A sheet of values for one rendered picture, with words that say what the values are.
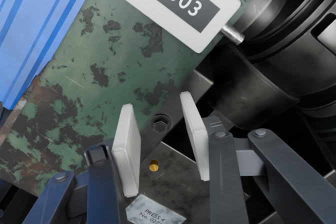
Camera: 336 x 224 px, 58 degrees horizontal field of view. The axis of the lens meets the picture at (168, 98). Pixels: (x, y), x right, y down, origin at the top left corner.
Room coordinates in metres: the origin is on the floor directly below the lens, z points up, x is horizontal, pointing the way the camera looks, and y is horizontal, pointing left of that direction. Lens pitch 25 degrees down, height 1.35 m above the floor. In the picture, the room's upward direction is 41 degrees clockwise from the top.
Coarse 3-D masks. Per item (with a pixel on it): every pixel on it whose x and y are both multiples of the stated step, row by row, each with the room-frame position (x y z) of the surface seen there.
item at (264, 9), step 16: (256, 0) 0.30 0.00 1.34; (272, 0) 0.34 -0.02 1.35; (288, 0) 0.34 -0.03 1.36; (304, 0) 0.31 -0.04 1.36; (240, 16) 0.30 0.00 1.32; (256, 16) 0.31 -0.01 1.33; (272, 16) 0.34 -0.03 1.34; (288, 16) 0.31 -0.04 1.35; (256, 32) 0.34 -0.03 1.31; (272, 32) 0.32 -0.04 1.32; (304, 96) 0.39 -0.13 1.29; (320, 96) 0.37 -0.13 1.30; (304, 112) 0.38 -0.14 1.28; (320, 112) 0.36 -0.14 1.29
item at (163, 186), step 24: (168, 144) 0.29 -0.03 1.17; (144, 168) 0.28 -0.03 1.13; (168, 168) 0.29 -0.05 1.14; (192, 168) 0.30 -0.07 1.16; (144, 192) 0.29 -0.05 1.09; (168, 192) 0.30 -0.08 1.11; (192, 192) 0.30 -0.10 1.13; (144, 216) 0.30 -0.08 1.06; (168, 216) 0.30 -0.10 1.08; (192, 216) 0.31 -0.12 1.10
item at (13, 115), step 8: (40, 72) 0.62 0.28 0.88; (32, 80) 0.67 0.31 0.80; (32, 88) 0.58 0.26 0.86; (24, 96) 0.56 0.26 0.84; (16, 104) 0.55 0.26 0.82; (16, 112) 0.55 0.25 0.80; (8, 120) 0.54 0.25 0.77; (0, 128) 0.53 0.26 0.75; (8, 128) 0.54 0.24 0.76; (0, 136) 0.53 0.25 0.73; (0, 144) 0.52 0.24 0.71
